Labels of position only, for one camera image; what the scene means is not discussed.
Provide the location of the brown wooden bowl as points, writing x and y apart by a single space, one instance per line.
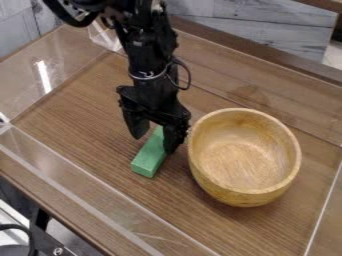
245 156

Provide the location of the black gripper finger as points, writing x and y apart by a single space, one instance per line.
135 119
176 134

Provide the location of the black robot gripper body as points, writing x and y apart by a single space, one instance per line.
155 95

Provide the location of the clear acrylic tray wall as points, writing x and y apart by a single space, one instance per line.
93 208

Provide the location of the green rectangular block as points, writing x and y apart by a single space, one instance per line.
151 155

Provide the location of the clear acrylic corner bracket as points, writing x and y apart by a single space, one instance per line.
105 37

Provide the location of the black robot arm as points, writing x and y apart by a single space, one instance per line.
149 40

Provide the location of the black metal table leg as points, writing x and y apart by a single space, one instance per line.
38 226

